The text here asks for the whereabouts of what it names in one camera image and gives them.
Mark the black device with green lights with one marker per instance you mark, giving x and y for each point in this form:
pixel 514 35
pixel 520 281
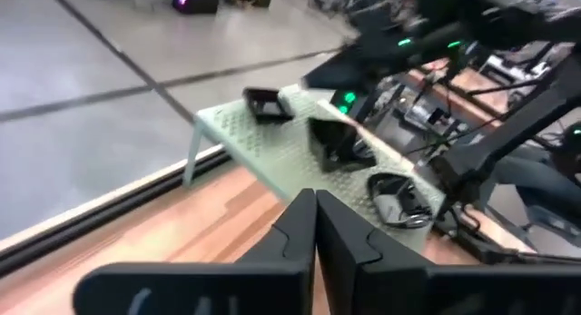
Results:
pixel 358 111

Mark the computer tower with purple lights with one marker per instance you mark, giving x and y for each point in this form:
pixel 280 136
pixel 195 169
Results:
pixel 199 2

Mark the round black mini plate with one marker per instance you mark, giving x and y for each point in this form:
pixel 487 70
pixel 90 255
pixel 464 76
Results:
pixel 390 210

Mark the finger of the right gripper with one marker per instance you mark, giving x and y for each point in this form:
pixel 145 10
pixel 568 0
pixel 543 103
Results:
pixel 345 61
pixel 345 79

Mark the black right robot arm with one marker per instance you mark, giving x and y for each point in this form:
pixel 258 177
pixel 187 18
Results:
pixel 499 129

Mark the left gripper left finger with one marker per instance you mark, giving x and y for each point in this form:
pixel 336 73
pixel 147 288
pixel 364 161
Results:
pixel 254 288

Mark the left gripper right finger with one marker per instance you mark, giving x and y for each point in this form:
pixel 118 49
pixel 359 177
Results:
pixel 408 292

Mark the pale perforated metal shelf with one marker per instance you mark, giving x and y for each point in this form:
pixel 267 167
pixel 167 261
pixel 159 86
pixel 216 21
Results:
pixel 272 147

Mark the person's leg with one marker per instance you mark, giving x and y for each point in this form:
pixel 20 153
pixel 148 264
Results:
pixel 535 179

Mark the rectangular black mini plate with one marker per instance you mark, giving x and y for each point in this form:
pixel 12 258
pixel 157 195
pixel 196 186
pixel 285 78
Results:
pixel 254 101

